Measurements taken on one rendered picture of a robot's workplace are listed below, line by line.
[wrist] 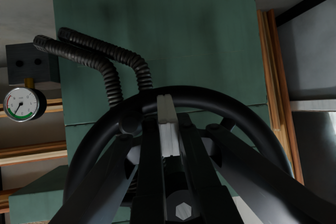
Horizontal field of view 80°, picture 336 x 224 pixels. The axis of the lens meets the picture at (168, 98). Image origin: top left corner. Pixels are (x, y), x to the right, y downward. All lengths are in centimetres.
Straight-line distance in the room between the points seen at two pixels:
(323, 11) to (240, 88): 149
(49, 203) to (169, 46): 41
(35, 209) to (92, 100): 25
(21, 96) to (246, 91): 44
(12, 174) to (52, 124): 76
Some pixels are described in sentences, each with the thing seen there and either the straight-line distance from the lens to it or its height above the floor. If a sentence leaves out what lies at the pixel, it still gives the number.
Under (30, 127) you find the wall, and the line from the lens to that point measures 314.
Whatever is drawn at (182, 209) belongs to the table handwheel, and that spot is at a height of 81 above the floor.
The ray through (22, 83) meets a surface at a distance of 48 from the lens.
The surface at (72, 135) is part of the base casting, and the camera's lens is 47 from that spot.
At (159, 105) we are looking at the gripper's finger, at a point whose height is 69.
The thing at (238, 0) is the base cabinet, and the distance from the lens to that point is 51.
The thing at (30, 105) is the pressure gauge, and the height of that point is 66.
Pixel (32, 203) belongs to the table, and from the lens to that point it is 54.
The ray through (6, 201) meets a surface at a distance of 293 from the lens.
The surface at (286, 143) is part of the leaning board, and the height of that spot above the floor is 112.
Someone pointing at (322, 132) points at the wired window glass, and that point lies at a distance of 205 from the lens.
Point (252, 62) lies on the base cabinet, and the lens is 48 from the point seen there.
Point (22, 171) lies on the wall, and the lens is 326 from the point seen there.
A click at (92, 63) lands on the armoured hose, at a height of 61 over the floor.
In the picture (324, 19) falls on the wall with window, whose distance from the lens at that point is 189.
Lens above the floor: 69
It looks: 2 degrees down
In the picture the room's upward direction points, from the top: 174 degrees clockwise
